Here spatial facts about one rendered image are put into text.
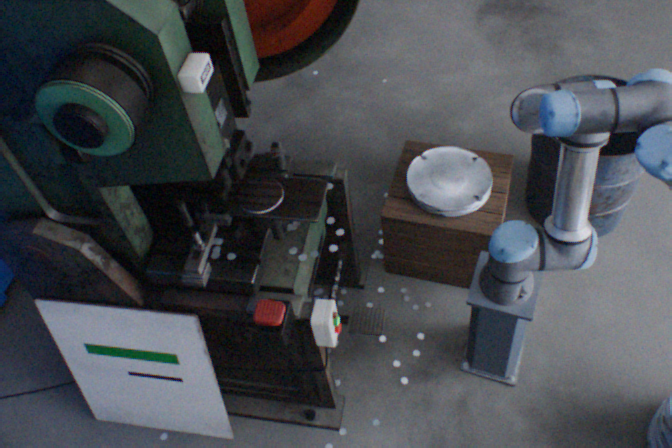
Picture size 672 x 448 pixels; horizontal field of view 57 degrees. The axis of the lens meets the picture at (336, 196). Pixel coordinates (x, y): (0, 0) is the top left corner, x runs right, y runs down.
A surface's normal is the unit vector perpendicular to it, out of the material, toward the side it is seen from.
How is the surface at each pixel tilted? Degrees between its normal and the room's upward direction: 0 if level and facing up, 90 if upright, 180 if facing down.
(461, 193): 0
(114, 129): 90
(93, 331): 78
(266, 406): 0
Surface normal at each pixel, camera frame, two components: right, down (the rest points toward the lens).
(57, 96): -0.18, 0.76
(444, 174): -0.11, -0.65
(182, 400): -0.19, 0.61
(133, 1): 0.62, -0.41
